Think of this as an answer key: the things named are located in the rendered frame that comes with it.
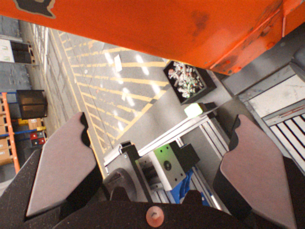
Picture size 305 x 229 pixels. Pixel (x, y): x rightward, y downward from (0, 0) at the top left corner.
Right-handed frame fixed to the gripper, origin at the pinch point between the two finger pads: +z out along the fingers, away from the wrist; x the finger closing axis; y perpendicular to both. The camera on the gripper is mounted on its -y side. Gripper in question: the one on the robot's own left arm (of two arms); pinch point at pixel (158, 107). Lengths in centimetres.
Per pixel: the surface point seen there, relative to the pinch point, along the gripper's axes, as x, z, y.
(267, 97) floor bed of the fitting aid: 62, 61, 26
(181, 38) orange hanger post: 3.0, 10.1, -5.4
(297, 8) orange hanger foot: 27.2, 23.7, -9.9
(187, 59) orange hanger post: 5.1, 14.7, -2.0
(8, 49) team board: -683, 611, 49
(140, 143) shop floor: -24, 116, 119
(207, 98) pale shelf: 23, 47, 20
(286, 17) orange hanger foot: 26.4, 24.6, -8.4
